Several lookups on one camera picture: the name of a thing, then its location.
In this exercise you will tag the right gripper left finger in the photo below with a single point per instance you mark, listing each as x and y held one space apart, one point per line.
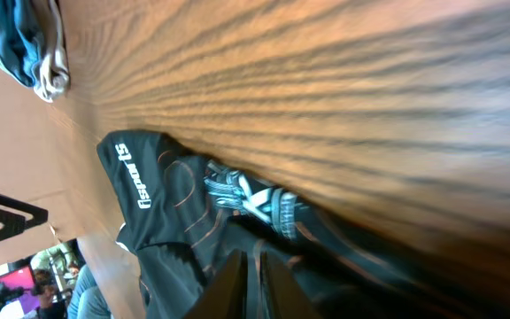
225 297

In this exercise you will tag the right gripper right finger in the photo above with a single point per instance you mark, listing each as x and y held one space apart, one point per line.
281 292

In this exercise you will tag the black printed cycling jersey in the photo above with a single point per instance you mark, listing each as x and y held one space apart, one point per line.
184 214

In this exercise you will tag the pink monitor screen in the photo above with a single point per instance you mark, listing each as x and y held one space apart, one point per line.
16 298

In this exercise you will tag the person in background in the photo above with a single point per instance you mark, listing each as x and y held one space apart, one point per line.
87 301

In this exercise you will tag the folded white cloth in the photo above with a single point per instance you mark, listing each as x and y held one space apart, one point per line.
52 72

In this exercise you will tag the folded blue denim jeans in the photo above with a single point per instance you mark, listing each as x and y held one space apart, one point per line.
21 41

